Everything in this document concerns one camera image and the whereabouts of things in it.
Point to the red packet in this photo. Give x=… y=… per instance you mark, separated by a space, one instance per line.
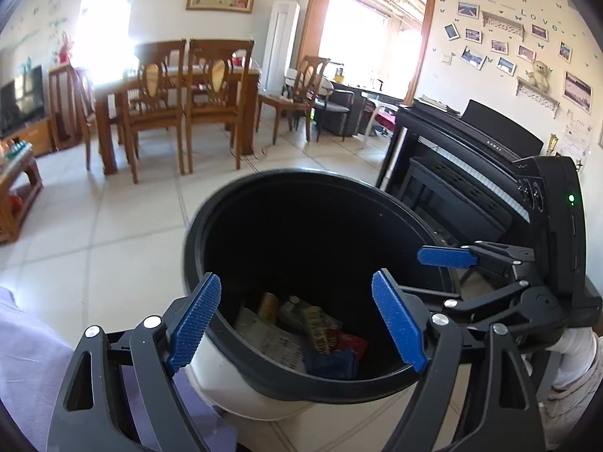
x=351 y=341

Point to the window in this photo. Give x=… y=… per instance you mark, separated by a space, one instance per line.
x=103 y=23

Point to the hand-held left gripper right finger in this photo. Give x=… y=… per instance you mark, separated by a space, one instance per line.
x=398 y=325

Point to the large gold snack bag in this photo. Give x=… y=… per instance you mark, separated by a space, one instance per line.
x=320 y=332

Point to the blue packet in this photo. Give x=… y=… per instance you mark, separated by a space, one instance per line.
x=329 y=365

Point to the gold trophy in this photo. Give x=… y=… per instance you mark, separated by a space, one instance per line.
x=553 y=145

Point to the tall wooden plant stand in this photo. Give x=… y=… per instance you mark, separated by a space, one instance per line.
x=61 y=103

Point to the white bubble mailer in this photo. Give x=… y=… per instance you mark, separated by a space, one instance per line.
x=268 y=339

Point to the wooden dining table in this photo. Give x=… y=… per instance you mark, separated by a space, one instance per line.
x=106 y=122

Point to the white carved wall shelf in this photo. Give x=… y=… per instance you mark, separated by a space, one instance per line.
x=501 y=23
x=539 y=96

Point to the black television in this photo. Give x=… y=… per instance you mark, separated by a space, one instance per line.
x=23 y=99

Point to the wooden coffee table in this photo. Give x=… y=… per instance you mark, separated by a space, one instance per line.
x=19 y=183

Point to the small gold snack bag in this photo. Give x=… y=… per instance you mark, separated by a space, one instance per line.
x=268 y=306

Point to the wooden television cabinet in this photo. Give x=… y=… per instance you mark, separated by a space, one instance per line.
x=33 y=136

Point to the white trash bin black liner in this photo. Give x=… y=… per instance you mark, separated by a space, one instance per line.
x=245 y=386

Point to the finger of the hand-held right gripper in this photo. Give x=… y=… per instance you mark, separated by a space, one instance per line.
x=490 y=296
x=447 y=257

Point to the group of wall photos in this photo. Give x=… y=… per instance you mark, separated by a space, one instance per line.
x=506 y=63

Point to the white standing air conditioner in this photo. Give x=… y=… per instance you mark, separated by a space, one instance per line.
x=280 y=42

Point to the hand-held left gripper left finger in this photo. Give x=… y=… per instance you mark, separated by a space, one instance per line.
x=193 y=325

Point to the white wall paper sheet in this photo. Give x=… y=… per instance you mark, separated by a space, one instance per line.
x=578 y=134

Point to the black digital piano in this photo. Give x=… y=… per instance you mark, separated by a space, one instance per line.
x=447 y=150

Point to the stack of books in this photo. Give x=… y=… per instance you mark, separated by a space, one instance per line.
x=438 y=103

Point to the cream teddy bear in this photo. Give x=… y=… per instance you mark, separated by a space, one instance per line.
x=538 y=75

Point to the person's right hand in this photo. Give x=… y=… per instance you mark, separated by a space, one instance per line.
x=574 y=358

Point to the red flower vase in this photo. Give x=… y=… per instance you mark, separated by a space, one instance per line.
x=65 y=49

